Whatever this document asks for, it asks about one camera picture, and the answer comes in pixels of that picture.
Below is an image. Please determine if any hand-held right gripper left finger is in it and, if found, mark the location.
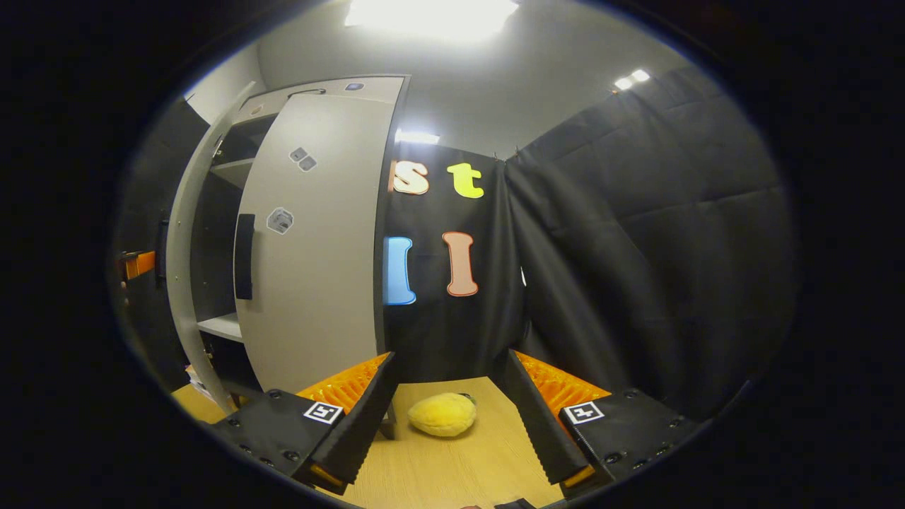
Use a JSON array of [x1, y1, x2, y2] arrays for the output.
[[212, 351, 398, 496]]

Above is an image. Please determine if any white book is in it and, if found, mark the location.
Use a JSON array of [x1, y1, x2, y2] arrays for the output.
[[185, 364, 216, 400]]

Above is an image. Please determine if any grey cabinet door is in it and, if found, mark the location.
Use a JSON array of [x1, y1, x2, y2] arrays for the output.
[[156, 81, 257, 416], [233, 92, 397, 393]]

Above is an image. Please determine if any black backdrop cloth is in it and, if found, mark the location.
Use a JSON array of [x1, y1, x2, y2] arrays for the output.
[[113, 64, 803, 425]]

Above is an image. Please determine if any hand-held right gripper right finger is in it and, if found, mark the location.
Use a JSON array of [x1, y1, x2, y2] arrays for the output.
[[503, 349, 701, 496]]

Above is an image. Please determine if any yellow plush toy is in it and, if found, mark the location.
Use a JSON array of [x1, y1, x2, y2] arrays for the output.
[[407, 392, 477, 438]]

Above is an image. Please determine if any grey cabinet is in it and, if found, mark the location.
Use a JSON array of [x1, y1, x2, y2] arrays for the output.
[[191, 74, 412, 411]]

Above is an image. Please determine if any large ceiling light panel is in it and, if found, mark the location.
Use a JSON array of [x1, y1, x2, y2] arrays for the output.
[[344, 0, 520, 40]]

